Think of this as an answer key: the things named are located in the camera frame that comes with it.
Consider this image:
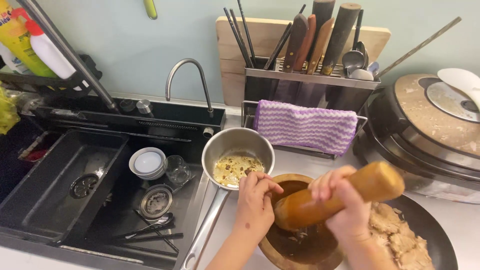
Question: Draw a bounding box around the person's left hand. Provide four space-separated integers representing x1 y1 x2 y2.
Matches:
232 172 284 243

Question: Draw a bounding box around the person's right hand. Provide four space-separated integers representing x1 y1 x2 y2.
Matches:
308 165 373 243

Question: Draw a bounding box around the wooden pestle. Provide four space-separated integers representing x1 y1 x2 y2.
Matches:
273 161 406 232

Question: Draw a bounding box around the wooden mortar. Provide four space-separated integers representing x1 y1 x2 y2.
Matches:
258 173 346 270

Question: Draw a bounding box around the purple white striped cloth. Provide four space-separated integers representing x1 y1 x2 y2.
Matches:
253 99 359 157

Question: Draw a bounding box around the shredded cooked meat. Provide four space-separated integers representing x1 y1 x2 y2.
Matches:
369 202 436 270

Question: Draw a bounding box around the steel knife and utensil holder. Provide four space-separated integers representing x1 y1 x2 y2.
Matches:
241 56 382 161

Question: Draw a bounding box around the yellow food residue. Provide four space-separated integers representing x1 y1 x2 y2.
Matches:
212 151 266 188

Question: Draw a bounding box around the steel saucepan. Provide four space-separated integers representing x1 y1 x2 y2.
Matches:
179 127 276 270

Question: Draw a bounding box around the steel rice cooker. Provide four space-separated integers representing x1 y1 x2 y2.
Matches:
352 73 480 205

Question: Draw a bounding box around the black frying pan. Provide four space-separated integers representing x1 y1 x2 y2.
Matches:
369 194 459 270

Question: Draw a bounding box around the white spoon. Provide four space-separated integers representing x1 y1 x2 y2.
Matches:
349 61 380 82

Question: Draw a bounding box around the steel spoon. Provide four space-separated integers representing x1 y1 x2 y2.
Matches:
124 212 175 241
341 50 366 77

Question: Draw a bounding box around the black chopstick pair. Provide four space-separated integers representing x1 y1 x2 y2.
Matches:
263 4 307 71

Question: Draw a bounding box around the clear drinking glass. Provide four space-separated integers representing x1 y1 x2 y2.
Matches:
165 154 193 186

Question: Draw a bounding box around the wooden cutting board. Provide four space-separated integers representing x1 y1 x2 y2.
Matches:
215 16 392 108

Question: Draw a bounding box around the long metal rod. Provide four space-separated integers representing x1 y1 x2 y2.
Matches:
375 16 463 79

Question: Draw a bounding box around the white rice paddle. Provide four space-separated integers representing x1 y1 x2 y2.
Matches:
436 67 480 112

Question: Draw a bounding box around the bundle of black chopsticks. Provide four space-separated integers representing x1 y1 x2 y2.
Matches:
223 0 258 69

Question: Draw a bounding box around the curved steel faucet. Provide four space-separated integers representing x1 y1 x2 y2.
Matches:
165 58 215 119

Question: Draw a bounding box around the steel sink strainer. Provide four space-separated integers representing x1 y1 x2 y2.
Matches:
138 184 174 221

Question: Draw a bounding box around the stack of white bowls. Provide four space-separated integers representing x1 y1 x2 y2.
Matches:
128 146 168 181

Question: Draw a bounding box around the steel sink knob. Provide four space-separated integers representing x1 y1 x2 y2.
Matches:
135 99 154 115

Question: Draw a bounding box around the steel sink drain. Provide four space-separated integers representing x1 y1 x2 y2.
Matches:
69 173 100 200

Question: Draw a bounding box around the black kitchen sink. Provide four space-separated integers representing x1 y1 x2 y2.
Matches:
0 94 227 270

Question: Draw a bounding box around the black dish rack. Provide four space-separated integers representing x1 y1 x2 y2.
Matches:
0 0 121 115

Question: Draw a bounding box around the white bottle with red cap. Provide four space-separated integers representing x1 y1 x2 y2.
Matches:
10 7 90 92

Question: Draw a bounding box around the yellow green plastic bag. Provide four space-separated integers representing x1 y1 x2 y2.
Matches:
0 87 21 136

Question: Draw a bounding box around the yellow detergent bottle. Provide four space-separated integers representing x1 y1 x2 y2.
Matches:
0 0 58 79

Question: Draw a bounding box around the light brown handled knife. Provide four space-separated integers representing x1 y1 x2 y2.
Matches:
306 17 335 76

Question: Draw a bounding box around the reddish brown handled knife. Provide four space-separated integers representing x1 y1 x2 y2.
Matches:
293 14 317 72

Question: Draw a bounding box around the dark brown handled knife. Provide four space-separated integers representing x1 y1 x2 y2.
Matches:
281 13 309 74

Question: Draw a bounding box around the brown round wooden handled knife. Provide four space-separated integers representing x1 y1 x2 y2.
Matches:
320 2 362 76

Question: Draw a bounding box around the black handled steel ladle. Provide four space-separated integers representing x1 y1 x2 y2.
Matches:
351 9 370 70

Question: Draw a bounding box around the dark round wooden handled knife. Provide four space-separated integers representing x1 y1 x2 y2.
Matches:
307 0 337 62

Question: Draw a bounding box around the green handle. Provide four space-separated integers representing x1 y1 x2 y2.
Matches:
143 0 158 20

